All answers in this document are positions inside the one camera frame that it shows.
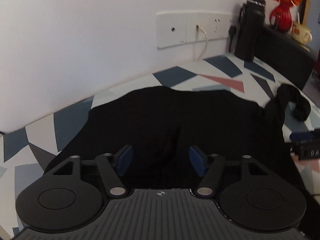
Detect black garment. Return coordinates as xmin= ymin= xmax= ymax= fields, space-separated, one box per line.
xmin=47 ymin=84 xmax=306 ymax=192

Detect black dark cabinet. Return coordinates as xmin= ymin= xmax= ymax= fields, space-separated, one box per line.
xmin=254 ymin=25 xmax=317 ymax=90

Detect geometric pattern tablecloth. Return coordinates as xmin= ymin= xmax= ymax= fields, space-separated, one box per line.
xmin=2 ymin=55 xmax=319 ymax=239

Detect cream patterned mug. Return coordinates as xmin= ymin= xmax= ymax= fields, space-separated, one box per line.
xmin=291 ymin=21 xmax=312 ymax=45

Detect black plug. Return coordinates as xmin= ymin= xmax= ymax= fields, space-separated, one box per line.
xmin=228 ymin=25 xmax=237 ymax=53

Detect black water bottle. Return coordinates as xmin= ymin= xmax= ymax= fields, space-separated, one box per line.
xmin=234 ymin=0 xmax=266 ymax=62

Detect white charging cable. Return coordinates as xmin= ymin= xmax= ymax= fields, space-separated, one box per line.
xmin=194 ymin=24 xmax=209 ymax=62

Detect white wall socket panel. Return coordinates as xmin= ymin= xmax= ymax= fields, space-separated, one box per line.
xmin=156 ymin=11 xmax=238 ymax=49

